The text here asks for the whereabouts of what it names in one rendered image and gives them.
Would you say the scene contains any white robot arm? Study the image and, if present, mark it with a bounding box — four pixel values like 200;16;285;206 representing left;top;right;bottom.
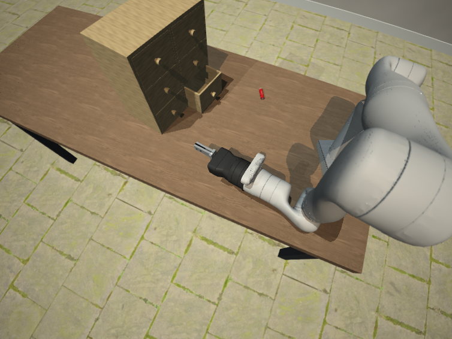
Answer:
260;56;452;247

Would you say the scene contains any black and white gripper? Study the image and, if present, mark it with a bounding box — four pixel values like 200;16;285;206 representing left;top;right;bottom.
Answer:
194;142;272;198

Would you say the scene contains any small wooden chest of drawers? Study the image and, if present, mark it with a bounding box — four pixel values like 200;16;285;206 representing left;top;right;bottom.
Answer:
80;0;209;134

